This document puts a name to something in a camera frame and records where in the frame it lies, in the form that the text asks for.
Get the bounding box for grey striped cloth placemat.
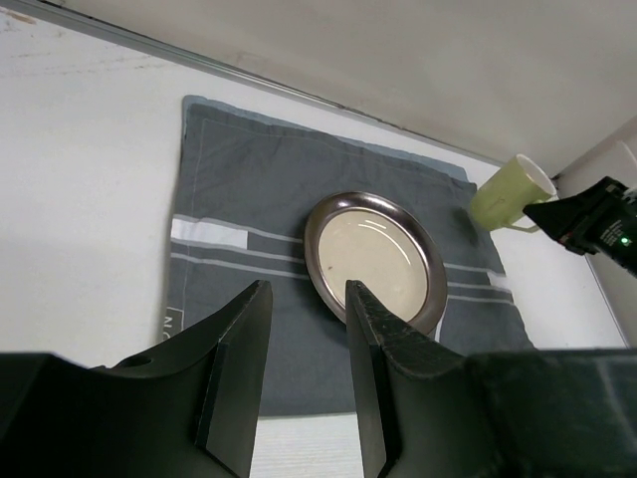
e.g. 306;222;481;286
166;96;532;416

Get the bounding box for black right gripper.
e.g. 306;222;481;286
524;176;636;275

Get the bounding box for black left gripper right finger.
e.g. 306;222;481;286
346;281;636;477

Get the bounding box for brown rimmed cream plate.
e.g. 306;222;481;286
304;191;448;335

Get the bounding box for metal table edge rail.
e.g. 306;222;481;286
1;0;499;165

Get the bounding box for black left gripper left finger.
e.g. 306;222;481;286
1;281;273;477

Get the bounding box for yellow plastic cup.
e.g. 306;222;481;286
469;154;556;233

